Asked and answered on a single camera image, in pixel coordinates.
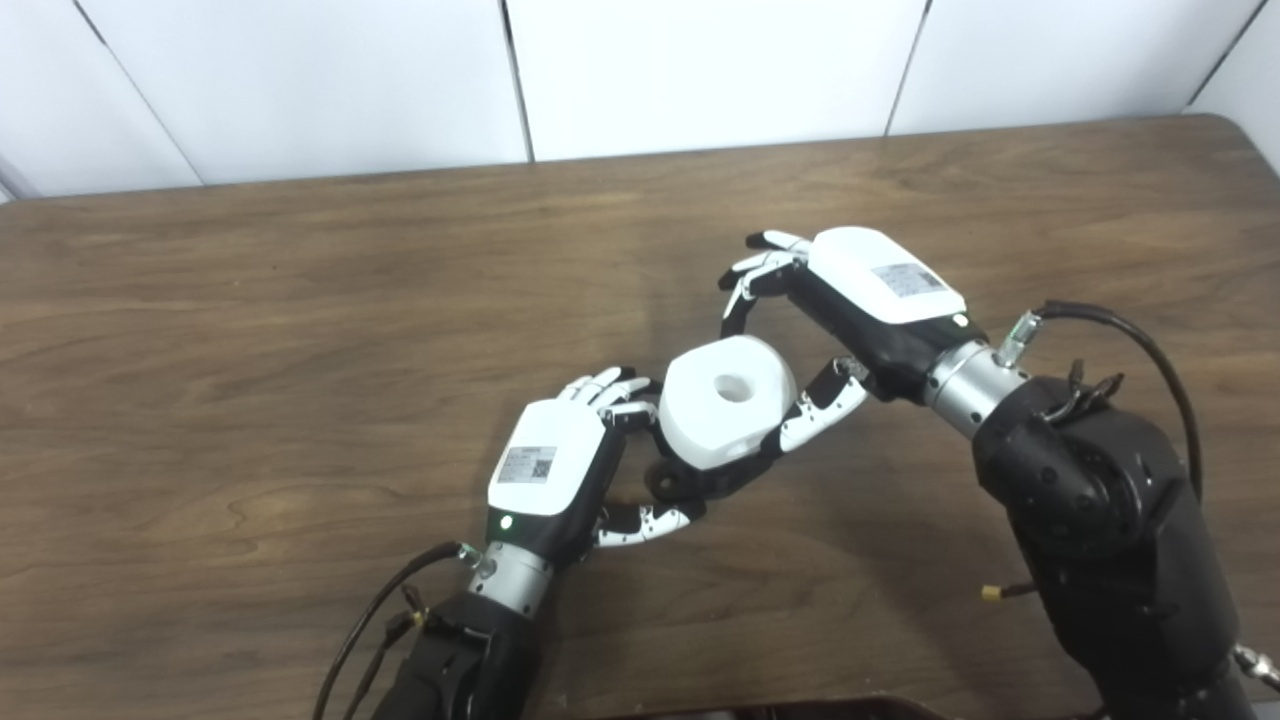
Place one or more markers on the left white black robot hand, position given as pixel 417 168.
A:
pixel 545 470

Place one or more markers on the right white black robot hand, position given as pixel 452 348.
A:
pixel 880 290

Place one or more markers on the black flanged holder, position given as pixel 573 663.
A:
pixel 690 485

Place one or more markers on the round white piece with holes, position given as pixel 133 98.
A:
pixel 710 425

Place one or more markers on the small brass tipped plug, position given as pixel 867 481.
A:
pixel 992 592

